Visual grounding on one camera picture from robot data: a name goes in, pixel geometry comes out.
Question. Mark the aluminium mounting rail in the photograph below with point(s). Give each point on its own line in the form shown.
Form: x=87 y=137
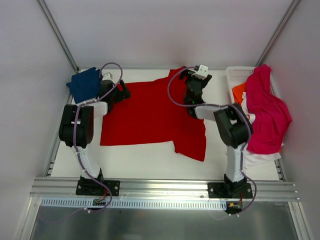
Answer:
x=161 y=189

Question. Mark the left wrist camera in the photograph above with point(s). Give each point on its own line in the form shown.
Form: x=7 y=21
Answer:
x=107 y=77

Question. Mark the orange t shirt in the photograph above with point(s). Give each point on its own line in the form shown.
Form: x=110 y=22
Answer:
x=240 y=97

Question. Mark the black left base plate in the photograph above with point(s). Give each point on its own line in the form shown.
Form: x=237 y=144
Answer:
x=88 y=187

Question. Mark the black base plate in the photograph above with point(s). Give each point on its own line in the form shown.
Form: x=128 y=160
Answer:
x=229 y=191
x=88 y=187

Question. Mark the left aluminium frame post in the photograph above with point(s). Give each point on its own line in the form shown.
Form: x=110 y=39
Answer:
x=57 y=33

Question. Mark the pink t shirt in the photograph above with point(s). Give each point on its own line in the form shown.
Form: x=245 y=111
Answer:
x=260 y=99

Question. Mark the right aluminium frame post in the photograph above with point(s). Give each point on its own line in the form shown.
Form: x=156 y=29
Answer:
x=278 y=30

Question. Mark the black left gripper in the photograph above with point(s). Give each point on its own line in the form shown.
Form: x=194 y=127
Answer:
x=120 y=92

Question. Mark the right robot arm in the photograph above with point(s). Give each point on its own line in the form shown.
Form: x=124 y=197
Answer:
x=233 y=126

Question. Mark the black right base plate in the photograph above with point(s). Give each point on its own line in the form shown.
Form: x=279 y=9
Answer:
x=229 y=191

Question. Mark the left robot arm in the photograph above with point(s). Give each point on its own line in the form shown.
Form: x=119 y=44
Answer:
x=76 y=130

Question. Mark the folded blue t shirt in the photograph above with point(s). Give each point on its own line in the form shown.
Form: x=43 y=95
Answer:
x=85 y=85

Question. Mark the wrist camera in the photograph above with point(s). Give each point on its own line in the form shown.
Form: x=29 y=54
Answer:
x=200 y=71
x=107 y=77

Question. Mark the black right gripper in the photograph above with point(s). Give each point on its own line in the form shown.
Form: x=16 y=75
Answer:
x=195 y=77

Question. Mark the red t shirt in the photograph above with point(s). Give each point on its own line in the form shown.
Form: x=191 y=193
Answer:
x=151 y=116

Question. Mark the white plastic basket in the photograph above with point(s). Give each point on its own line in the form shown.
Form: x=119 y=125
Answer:
x=237 y=75

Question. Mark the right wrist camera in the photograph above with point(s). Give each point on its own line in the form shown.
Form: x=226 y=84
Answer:
x=200 y=71

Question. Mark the aluminium frame post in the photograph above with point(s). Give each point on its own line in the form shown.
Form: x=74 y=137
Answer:
x=278 y=30
x=57 y=33

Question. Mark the white slotted cable duct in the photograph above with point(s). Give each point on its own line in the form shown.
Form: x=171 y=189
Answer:
x=214 y=205

